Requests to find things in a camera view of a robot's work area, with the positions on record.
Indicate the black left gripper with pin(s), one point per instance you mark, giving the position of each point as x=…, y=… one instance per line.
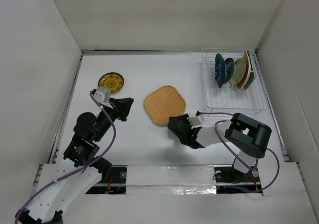
x=123, y=105

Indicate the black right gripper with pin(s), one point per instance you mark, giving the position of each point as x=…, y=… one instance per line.
x=183, y=117

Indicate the orange square woven tray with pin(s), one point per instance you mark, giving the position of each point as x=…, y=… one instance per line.
x=163, y=103

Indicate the dark blue plate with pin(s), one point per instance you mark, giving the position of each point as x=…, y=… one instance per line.
x=220, y=68

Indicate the blue white patterned bowl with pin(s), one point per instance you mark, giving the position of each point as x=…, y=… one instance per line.
x=229, y=69

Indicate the cream floral round plate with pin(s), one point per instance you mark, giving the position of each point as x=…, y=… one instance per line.
x=239, y=71

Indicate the light blue divided plate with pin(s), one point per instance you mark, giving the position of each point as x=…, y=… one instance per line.
x=253, y=75

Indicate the green-rimmed bamboo tray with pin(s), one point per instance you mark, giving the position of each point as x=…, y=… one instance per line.
x=248, y=71

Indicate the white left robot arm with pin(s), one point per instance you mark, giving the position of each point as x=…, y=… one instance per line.
x=80, y=168

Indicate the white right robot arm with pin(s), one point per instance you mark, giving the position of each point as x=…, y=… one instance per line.
x=245, y=138

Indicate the yellow brown round plate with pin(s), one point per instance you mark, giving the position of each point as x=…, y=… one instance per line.
x=112, y=81

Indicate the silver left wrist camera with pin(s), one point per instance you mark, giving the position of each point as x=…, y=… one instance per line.
x=100, y=96

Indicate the white wire dish rack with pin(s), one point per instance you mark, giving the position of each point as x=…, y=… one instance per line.
x=229, y=98

